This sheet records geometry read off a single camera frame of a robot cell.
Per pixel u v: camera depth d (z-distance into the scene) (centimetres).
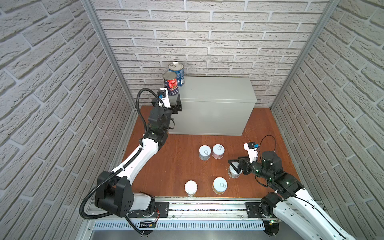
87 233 69
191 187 75
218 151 90
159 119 55
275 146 97
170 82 71
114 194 41
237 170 64
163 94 59
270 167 54
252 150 65
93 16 72
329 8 70
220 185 77
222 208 76
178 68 77
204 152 88
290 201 51
